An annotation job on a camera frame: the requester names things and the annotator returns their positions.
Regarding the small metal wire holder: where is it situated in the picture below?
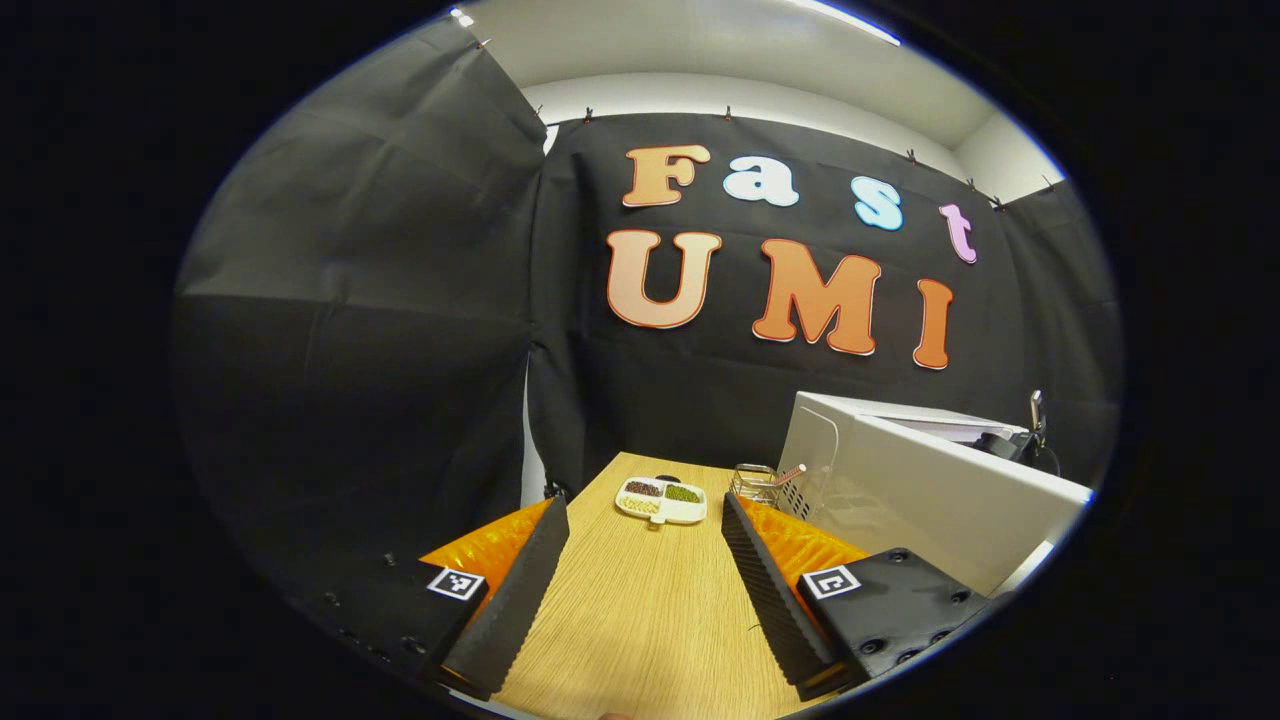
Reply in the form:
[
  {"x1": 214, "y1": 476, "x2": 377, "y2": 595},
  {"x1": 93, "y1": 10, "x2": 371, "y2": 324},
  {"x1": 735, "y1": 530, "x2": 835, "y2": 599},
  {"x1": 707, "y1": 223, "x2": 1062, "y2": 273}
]
[{"x1": 729, "y1": 462, "x2": 808, "y2": 508}]

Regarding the white microwave oven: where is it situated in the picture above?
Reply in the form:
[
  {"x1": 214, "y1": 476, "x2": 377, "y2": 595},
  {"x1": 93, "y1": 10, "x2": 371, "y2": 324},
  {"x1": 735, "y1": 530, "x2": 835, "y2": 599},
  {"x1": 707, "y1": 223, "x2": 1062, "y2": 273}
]
[{"x1": 775, "y1": 391, "x2": 1093, "y2": 598}]

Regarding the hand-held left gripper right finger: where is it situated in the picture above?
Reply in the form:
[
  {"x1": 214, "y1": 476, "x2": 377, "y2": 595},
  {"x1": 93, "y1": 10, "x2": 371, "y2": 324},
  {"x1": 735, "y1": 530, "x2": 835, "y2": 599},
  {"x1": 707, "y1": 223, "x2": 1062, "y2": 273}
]
[{"x1": 722, "y1": 492, "x2": 991, "y2": 701}]

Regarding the white divided snack tray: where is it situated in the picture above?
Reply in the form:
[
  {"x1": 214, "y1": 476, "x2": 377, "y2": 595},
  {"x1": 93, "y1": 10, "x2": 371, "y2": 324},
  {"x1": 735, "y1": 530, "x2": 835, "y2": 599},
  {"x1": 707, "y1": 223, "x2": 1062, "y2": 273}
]
[{"x1": 614, "y1": 476, "x2": 709, "y2": 528}]

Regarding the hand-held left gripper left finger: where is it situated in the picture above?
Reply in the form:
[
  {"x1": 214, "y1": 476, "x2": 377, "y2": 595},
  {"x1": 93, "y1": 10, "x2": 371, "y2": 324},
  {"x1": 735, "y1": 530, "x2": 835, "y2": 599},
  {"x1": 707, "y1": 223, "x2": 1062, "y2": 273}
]
[{"x1": 300, "y1": 496, "x2": 570, "y2": 701}]

